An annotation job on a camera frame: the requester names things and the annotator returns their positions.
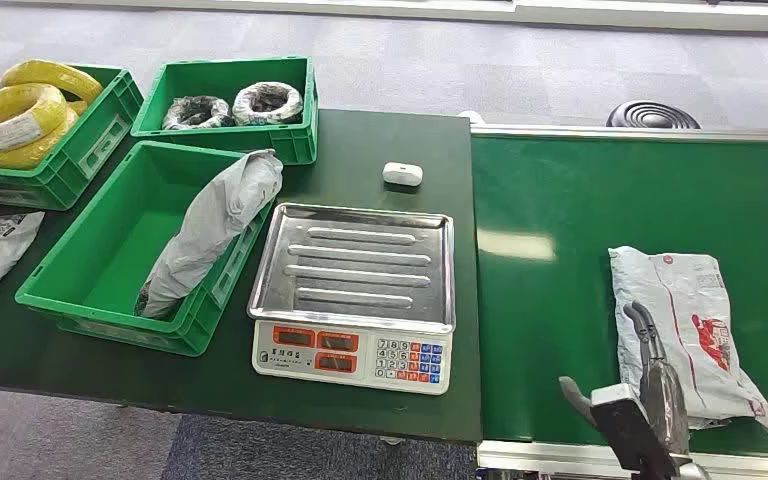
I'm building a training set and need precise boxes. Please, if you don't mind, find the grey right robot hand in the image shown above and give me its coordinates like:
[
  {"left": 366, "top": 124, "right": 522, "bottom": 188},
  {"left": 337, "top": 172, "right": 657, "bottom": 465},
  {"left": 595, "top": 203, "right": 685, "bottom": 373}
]
[{"left": 559, "top": 301, "right": 691, "bottom": 458}]

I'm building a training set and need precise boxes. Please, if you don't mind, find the white courier bag red print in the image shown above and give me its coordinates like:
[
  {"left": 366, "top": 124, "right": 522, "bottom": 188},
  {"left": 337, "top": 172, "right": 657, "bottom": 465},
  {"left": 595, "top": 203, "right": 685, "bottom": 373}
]
[{"left": 608, "top": 246, "right": 768, "bottom": 444}]

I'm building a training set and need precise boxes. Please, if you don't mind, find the green conveyor belt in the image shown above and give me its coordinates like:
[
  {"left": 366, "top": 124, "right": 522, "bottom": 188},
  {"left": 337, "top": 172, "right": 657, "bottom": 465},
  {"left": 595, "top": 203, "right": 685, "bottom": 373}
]
[{"left": 470, "top": 123, "right": 768, "bottom": 480}]

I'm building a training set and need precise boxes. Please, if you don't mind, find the black round ribbed disc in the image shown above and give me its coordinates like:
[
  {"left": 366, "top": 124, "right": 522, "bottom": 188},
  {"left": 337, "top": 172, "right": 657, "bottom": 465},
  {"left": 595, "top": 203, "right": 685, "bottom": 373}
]
[{"left": 606, "top": 100, "right": 702, "bottom": 130}]

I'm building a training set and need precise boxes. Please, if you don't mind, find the electronic scale steel tray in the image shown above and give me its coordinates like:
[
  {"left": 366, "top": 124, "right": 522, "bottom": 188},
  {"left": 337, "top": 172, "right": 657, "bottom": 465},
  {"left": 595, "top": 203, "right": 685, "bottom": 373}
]
[{"left": 246, "top": 201, "right": 457, "bottom": 397}]

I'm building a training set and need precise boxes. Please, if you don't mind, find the small white device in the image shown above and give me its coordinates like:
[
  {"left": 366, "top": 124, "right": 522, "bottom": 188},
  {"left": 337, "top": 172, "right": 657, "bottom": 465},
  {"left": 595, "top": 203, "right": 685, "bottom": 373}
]
[{"left": 382, "top": 161, "right": 424, "bottom": 187}]

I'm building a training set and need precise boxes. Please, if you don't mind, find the dark green table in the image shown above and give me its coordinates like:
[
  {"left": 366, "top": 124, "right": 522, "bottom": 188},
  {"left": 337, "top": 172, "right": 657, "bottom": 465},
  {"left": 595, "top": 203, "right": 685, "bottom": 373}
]
[{"left": 0, "top": 109, "right": 485, "bottom": 445}]

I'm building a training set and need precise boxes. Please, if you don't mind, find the green plastic crate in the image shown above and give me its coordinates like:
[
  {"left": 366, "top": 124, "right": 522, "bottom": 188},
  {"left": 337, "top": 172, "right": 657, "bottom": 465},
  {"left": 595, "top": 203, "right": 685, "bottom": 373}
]
[
  {"left": 0, "top": 64, "right": 145, "bottom": 212},
  {"left": 130, "top": 56, "right": 320, "bottom": 166},
  {"left": 14, "top": 140, "right": 277, "bottom": 358}
]

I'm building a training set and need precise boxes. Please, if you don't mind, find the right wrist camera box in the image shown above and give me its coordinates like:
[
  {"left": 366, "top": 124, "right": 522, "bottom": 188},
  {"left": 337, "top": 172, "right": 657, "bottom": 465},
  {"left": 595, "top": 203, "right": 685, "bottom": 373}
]
[{"left": 589, "top": 382, "right": 678, "bottom": 480}]

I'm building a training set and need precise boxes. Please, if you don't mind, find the yellow wire coil white label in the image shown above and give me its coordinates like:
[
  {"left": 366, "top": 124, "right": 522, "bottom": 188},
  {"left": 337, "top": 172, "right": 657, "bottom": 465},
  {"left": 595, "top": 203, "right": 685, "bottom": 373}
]
[{"left": 0, "top": 83, "right": 69, "bottom": 153}]

